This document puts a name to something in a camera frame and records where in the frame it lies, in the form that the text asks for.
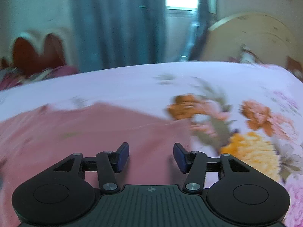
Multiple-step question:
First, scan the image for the floral white bedsheet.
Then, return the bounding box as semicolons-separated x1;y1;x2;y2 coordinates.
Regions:
1;62;302;226

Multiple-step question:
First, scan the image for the blue-grey right curtain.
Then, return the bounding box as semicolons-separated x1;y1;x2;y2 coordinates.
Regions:
188;0;212;61

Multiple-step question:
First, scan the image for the cream arched headboard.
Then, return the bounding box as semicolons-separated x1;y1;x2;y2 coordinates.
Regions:
199;12;300;67

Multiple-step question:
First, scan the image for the right orange patterned pillow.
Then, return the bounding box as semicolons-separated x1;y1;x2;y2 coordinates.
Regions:
286;56;303;82

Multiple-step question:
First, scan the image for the left patterned pillow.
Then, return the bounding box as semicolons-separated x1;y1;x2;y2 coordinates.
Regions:
229;44;263;64

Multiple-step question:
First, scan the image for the pink garment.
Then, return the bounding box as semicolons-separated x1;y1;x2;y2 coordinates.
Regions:
0;101;221;227

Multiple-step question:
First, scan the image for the blue-grey left curtain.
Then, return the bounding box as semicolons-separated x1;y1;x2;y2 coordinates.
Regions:
71;0;166;72

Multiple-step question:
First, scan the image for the blue-grey curtain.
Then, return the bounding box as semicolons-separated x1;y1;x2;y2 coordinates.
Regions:
71;0;166;72
188;0;212;61

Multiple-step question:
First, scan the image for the purple clothes pile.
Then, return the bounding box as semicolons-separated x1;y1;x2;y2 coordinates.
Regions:
1;66;78;91

